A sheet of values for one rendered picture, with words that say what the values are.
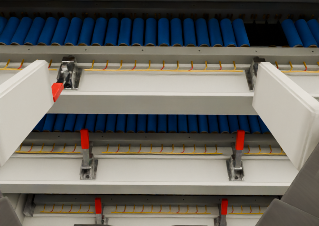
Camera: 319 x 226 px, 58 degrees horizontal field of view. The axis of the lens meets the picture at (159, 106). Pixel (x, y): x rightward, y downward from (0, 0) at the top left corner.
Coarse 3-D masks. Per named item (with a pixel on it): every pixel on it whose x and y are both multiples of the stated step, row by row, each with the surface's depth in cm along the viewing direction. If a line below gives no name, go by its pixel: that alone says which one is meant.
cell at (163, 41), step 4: (160, 20) 47; (164, 20) 47; (168, 20) 47; (160, 24) 46; (164, 24) 46; (168, 24) 47; (160, 28) 46; (164, 28) 45; (168, 28) 46; (160, 32) 45; (164, 32) 45; (168, 32) 45; (160, 36) 44; (164, 36) 44; (168, 36) 45; (160, 40) 44; (164, 40) 44; (168, 40) 44; (160, 44) 44; (164, 44) 44; (168, 44) 44
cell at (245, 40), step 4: (236, 20) 47; (240, 20) 47; (232, 24) 48; (236, 24) 46; (240, 24) 46; (236, 28) 46; (240, 28) 45; (244, 28) 46; (236, 32) 46; (240, 32) 45; (244, 32) 45; (236, 36) 45; (240, 36) 44; (244, 36) 44; (236, 40) 45; (240, 40) 44; (244, 40) 44; (248, 40) 44; (240, 44) 44; (244, 44) 43; (248, 44) 43
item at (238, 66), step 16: (0, 64) 42; (16, 64) 42; (48, 64) 42; (80, 64) 42; (96, 64) 42; (112, 64) 42; (128, 64) 42; (144, 64) 42; (160, 64) 42; (176, 64) 42; (208, 64) 42; (224, 64) 42; (240, 64) 42
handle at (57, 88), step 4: (64, 68) 38; (64, 72) 39; (68, 72) 39; (60, 76) 38; (64, 76) 38; (68, 76) 39; (60, 80) 37; (64, 80) 37; (56, 84) 36; (60, 84) 36; (52, 88) 35; (56, 88) 35; (60, 88) 35; (52, 92) 34; (56, 92) 34; (60, 92) 35; (56, 96) 34
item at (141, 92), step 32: (160, 0) 49; (192, 0) 49; (224, 0) 49; (256, 0) 49; (288, 0) 49; (64, 96) 40; (96, 96) 40; (128, 96) 40; (160, 96) 40; (192, 96) 40; (224, 96) 40
